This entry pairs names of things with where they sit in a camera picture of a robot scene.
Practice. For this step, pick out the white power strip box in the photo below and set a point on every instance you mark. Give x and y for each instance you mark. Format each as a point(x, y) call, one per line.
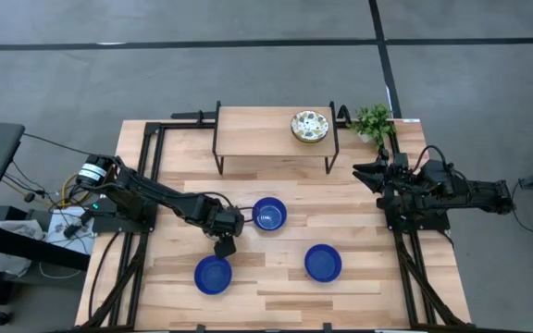
point(58, 240)

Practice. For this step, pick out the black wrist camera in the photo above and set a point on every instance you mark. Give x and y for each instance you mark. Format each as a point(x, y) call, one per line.
point(226, 248)
point(400, 162)

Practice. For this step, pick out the green potted plant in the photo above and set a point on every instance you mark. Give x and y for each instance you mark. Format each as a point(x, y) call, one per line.
point(373, 122)

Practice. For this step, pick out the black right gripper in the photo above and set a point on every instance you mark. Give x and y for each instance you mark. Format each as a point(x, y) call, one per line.
point(392, 182)

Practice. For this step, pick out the black caster wheel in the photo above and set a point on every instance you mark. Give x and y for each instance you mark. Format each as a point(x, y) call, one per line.
point(2, 318)

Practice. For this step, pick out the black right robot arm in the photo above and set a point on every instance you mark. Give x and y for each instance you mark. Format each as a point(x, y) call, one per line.
point(479, 196)

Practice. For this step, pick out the bin with plastic liner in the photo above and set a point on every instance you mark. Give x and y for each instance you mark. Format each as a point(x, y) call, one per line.
point(16, 229)

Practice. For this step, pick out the black aluminium rig frame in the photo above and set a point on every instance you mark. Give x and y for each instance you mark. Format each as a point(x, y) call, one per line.
point(152, 127)

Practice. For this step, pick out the yellow speckled-inside mini bowl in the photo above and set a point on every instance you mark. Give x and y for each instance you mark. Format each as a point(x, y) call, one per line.
point(310, 126)

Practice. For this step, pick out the blue mini bowl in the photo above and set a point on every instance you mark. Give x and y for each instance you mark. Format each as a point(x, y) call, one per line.
point(323, 263)
point(269, 215)
point(213, 275)

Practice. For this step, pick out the wooden riser shelf black legs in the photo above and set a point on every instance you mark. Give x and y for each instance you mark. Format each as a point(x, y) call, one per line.
point(257, 131)

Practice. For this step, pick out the black metal beam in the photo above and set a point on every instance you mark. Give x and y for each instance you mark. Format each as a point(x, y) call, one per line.
point(26, 245)

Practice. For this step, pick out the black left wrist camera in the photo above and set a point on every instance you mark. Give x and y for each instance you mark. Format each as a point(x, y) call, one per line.
point(226, 248)

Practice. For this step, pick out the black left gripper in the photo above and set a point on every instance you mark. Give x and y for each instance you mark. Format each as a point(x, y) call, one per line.
point(230, 222)

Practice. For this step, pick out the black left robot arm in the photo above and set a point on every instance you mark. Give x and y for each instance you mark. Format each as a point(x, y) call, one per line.
point(155, 194)

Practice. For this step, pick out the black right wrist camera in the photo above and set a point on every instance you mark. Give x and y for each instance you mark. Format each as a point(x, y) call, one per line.
point(400, 162)

